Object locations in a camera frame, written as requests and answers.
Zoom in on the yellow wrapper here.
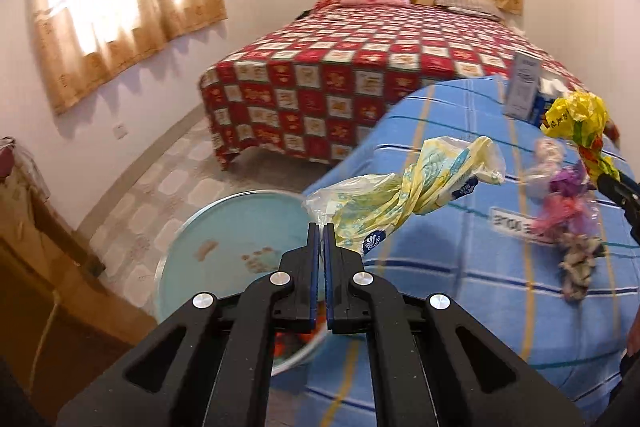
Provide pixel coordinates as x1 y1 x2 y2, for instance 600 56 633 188
540 91 620 184

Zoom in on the yellow tissue plastic bag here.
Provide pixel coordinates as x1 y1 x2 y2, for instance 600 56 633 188
303 135 506 255

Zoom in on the light blue trash bin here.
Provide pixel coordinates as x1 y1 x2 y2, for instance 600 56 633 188
153 188 329 377

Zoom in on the purple pink crumpled wrapper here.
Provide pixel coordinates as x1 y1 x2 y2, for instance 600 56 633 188
521 138 604 303

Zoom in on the white label strip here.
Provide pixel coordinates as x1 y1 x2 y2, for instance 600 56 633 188
488 207 553 244

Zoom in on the blue milk carton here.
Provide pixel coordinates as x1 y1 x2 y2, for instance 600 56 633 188
528 77 570 128

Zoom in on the blue plaid bedsheet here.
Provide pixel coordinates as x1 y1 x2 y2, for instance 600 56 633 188
269 74 640 427

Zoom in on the white tall carton box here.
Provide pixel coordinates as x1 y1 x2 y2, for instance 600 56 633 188
503 51 542 121

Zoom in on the wooden dresser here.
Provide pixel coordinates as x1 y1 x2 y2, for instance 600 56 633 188
1 138 156 426

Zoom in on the grey striped pillow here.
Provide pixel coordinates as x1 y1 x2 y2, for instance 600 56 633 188
434 0 504 22

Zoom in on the red checkered bed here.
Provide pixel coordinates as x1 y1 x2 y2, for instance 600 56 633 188
200 5 585 168

